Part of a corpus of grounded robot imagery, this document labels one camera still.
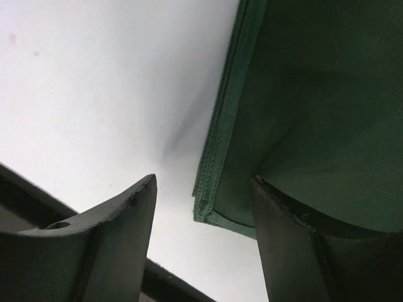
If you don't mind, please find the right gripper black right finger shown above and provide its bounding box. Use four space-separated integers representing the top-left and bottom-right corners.
250 177 402 301

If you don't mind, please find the dark green cloth napkin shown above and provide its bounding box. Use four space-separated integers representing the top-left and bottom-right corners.
193 0 402 237

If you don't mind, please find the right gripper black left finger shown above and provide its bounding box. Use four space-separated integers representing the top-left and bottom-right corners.
1 174 157 301

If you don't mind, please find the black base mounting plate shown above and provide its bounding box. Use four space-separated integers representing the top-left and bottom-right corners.
1 167 208 301

